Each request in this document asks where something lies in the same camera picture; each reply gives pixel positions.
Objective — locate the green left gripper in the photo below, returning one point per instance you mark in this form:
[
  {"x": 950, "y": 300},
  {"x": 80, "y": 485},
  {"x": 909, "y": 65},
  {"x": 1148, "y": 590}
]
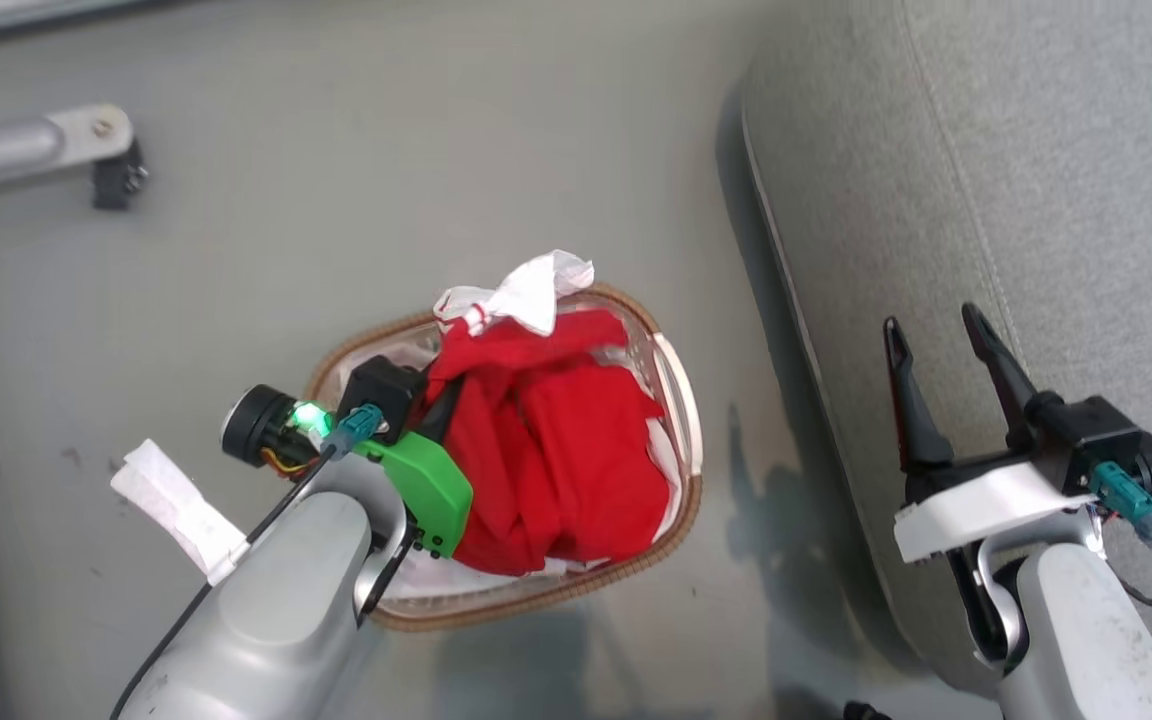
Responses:
[{"x": 426, "y": 495}]

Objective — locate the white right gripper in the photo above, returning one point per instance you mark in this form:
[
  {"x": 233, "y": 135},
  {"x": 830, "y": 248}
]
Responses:
[{"x": 976, "y": 505}]

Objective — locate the red and white garment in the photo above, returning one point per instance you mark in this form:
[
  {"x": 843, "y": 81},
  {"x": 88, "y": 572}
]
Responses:
[{"x": 556, "y": 450}]

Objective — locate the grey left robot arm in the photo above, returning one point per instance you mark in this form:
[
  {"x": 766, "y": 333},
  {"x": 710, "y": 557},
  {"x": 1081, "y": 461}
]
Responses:
[{"x": 276, "y": 620}]

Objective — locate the white basket liner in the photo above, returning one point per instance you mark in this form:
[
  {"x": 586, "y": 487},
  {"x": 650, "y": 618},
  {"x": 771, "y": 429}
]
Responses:
[{"x": 436, "y": 580}]

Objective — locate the white laundry basket brown rim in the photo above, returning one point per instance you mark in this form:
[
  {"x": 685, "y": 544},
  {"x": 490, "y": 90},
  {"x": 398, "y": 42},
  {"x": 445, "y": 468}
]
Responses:
[{"x": 684, "y": 420}]

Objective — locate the grey fabric sofa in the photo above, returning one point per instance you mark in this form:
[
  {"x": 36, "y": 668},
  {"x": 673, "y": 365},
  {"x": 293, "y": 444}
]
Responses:
[{"x": 1036, "y": 150}]

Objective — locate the white paper tag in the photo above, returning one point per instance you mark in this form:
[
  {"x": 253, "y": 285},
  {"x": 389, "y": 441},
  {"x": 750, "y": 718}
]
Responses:
[{"x": 171, "y": 500}]

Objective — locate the black caster wheel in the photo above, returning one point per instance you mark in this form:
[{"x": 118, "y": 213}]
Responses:
[{"x": 116, "y": 185}]

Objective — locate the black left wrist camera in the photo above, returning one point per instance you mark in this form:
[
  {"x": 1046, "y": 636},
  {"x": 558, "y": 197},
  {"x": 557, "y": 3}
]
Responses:
[{"x": 386, "y": 385}]

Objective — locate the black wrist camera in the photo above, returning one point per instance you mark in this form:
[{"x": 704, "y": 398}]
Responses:
[
  {"x": 1101, "y": 435},
  {"x": 386, "y": 385}
]

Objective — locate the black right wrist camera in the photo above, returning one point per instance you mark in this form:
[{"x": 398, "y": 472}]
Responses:
[{"x": 1101, "y": 435}]

